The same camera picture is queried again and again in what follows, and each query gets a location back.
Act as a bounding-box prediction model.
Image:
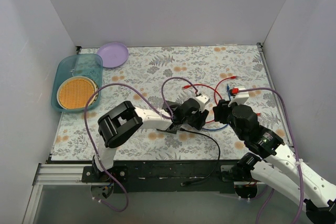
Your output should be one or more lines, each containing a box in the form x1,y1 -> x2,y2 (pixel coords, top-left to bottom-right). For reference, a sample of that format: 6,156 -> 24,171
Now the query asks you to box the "orange woven round coaster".
56,76 -> 98,110

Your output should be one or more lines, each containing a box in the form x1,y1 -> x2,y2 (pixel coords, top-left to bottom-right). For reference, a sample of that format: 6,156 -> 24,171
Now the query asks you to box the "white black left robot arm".
92,94 -> 209,182

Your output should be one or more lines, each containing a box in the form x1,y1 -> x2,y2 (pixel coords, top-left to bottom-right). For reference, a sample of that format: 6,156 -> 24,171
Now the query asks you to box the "black network switch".
156,101 -> 182,134

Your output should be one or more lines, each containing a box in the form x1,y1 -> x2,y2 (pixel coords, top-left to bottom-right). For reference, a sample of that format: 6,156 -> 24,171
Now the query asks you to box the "blue ethernet cable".
201,83 -> 232,132

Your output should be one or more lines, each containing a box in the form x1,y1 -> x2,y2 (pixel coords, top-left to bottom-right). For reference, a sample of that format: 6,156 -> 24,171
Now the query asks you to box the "teal plastic tray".
51,54 -> 103,113

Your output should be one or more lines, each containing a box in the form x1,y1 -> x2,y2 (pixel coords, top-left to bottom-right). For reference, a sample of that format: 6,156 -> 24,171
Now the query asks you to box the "red ethernet cable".
182,75 -> 261,125

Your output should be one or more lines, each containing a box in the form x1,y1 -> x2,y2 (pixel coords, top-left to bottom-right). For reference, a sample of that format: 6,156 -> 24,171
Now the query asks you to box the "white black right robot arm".
213,100 -> 335,223

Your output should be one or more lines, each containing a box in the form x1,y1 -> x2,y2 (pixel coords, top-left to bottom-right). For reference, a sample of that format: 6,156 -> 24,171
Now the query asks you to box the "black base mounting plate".
81,159 -> 263,201

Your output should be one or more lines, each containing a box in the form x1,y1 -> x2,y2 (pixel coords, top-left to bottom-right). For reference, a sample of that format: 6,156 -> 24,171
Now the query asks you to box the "purple plastic plate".
97,42 -> 129,69

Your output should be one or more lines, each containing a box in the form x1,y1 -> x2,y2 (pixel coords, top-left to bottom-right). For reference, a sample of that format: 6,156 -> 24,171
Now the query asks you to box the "aluminium frame rail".
33,164 -> 86,186

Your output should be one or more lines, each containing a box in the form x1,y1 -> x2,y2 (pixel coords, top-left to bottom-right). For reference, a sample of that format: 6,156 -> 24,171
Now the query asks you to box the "black ethernet cable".
157,128 -> 222,186

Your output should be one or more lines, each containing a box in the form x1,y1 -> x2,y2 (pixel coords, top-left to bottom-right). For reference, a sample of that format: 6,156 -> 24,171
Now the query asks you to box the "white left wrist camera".
194,92 -> 210,112

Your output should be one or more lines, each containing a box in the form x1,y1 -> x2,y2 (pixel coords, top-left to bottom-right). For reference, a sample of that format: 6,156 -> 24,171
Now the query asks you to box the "floral patterned table mat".
51,45 -> 290,162

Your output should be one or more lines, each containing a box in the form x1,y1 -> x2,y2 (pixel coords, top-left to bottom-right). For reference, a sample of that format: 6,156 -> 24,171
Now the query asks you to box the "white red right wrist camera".
228,86 -> 249,107

